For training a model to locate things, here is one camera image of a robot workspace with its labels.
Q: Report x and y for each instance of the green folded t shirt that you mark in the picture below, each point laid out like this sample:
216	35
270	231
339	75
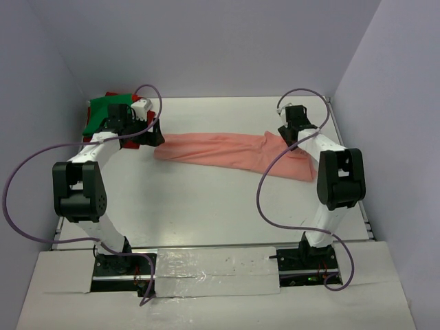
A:
98	110

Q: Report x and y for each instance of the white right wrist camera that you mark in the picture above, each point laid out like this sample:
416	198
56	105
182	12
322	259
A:
285	114

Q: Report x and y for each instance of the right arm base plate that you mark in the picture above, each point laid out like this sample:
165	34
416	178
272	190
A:
307	266

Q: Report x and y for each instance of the pink t shirt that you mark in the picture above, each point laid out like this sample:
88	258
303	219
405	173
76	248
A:
237	151

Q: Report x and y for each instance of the silver tape patch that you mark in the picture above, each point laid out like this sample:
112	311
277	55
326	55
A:
193	273

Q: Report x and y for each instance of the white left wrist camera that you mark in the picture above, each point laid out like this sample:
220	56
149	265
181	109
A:
141	109

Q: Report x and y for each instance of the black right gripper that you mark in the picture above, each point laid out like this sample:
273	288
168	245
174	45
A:
283	130

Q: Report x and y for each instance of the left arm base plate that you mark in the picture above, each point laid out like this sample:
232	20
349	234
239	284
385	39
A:
120	274

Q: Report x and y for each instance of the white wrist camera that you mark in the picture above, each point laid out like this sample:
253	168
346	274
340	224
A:
285	114
141	109

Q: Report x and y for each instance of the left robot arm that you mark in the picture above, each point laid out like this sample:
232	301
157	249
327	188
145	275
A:
79	191

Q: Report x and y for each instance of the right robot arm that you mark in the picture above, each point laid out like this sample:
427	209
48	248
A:
340	182

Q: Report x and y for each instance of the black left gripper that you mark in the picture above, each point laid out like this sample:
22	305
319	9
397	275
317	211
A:
154	138

